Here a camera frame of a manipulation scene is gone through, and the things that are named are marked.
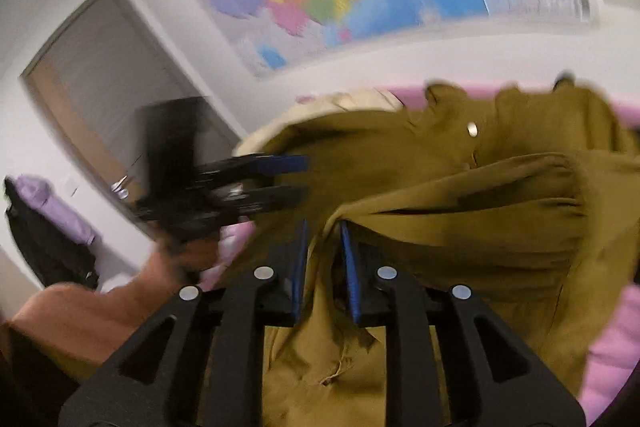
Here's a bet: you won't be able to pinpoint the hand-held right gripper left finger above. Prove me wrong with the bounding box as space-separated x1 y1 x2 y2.
57 221 310 427

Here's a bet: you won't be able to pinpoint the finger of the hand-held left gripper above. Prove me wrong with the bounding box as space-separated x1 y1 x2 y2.
220 185 309 214
200 154 309 182

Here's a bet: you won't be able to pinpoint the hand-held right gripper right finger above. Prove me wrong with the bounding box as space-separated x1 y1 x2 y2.
340 221 586 427

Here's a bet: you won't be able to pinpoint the olive green shirt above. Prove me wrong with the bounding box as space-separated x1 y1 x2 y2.
220 82 640 427

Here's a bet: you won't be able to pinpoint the person's left forearm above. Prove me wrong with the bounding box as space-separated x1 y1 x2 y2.
7 252 201 370

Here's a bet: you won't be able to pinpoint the black hanging clothes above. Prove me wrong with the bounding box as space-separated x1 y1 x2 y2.
2 177 101 292

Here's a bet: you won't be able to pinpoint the person's left hand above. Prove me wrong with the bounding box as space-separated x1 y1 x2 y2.
156 232 224 282

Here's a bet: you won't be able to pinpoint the cream cloth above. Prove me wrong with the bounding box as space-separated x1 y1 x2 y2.
235 89 407 154

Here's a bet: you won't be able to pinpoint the grey door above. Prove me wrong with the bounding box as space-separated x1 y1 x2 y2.
20 0 247 220

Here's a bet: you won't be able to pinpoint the purple cloth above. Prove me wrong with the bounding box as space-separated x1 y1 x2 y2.
14 174 97 249

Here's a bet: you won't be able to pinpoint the pink bed sheet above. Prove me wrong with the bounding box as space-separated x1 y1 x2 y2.
200 79 640 426

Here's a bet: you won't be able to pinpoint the metal door handle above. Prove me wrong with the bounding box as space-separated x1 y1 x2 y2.
110 174 132 202

